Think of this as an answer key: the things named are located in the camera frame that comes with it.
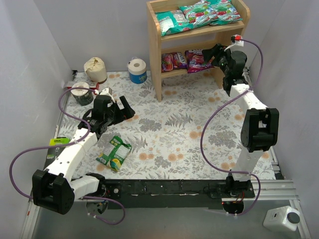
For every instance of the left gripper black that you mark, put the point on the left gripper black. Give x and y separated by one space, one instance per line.
119 111

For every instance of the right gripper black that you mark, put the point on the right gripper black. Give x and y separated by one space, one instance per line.
217 55

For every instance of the purple berries candy bag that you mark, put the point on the purple berries candy bag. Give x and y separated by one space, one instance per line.
195 61
173 61

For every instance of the green snack bag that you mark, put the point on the green snack bag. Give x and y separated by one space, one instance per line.
114 153

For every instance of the teal mint candy bag front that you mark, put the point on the teal mint candy bag front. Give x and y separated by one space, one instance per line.
226 12

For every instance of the teal mint candy bag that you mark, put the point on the teal mint candy bag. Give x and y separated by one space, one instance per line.
226 12
199 14

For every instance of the teal candy bag white back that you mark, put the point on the teal candy bag white back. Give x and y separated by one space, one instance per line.
173 22

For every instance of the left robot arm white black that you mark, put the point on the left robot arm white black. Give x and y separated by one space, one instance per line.
54 188

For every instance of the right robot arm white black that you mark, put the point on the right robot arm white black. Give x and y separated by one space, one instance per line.
260 126

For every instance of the wooden two-tier shelf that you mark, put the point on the wooden two-tier shelf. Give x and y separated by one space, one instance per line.
222 33

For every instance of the red and white small box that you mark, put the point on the red and white small box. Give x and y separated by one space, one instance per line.
91 85

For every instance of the blue wrapped tissue roll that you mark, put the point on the blue wrapped tissue roll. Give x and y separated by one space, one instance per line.
137 70

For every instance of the dark green wrapped tissue roll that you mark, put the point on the dark green wrapped tissue roll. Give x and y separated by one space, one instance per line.
81 93

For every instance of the beige wrapped tissue roll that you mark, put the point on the beige wrapped tissue roll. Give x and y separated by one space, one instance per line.
96 70

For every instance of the floral table mat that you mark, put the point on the floral table mat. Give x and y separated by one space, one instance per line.
193 133

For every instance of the green black razor box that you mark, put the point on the green black razor box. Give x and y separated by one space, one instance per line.
52 153

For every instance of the white plastic jug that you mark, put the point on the white plastic jug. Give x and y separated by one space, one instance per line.
282 219

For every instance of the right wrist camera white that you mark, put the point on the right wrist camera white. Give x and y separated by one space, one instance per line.
236 40

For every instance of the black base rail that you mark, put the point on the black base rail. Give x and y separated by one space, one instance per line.
178 193

